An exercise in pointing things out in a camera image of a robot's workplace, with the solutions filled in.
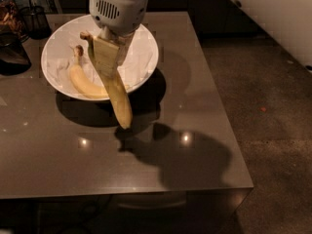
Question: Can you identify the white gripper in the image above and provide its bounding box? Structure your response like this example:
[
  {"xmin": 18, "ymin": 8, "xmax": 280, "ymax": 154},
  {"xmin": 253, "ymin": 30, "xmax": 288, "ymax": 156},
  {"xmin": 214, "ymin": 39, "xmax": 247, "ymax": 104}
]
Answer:
[{"xmin": 89, "ymin": 0, "xmax": 148, "ymax": 78}]

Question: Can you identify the banana with green stem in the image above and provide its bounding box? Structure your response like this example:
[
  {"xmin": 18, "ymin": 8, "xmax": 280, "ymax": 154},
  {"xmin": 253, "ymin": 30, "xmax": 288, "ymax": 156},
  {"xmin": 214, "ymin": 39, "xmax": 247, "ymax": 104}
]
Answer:
[{"xmin": 80, "ymin": 32, "xmax": 133, "ymax": 129}]

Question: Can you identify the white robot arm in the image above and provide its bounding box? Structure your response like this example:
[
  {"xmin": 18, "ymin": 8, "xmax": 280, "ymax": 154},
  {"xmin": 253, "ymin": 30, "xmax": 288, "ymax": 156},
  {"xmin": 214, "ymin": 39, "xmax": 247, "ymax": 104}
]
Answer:
[{"xmin": 89, "ymin": 0, "xmax": 312, "ymax": 68}]

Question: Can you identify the yellow banana at bowl front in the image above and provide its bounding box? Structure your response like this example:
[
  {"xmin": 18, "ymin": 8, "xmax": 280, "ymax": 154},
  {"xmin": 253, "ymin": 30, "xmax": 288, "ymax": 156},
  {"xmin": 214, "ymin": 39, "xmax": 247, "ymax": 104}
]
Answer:
[{"xmin": 68, "ymin": 45, "xmax": 108, "ymax": 98}]

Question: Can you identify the white paper bowl liner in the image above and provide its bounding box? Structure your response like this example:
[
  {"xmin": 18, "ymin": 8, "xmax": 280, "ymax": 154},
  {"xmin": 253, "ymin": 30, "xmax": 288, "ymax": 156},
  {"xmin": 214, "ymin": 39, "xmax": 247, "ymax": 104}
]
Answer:
[{"xmin": 45, "ymin": 22, "xmax": 154, "ymax": 91}]

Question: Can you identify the white bowl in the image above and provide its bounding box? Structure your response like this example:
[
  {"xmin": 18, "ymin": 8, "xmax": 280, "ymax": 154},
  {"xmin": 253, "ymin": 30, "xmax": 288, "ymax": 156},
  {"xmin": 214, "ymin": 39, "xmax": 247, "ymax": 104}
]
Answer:
[{"xmin": 40, "ymin": 14, "xmax": 160, "ymax": 102}]

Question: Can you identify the dark glass bowl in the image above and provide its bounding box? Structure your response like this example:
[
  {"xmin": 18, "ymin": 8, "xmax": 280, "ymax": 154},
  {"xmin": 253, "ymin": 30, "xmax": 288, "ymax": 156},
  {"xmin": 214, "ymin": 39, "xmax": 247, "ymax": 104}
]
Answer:
[{"xmin": 0, "ymin": 32, "xmax": 31, "ymax": 75}]

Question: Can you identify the black mesh pen cup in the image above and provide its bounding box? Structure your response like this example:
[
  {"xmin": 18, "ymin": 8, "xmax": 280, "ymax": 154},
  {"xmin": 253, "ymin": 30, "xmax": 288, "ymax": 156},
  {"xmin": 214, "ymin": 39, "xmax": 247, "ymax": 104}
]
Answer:
[{"xmin": 20, "ymin": 6, "xmax": 52, "ymax": 40}]

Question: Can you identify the brown snack jar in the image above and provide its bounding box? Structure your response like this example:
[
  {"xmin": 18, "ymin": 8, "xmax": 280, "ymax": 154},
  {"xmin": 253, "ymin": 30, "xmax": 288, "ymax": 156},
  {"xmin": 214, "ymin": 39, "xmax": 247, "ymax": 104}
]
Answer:
[{"xmin": 0, "ymin": 0, "xmax": 26, "ymax": 40}]

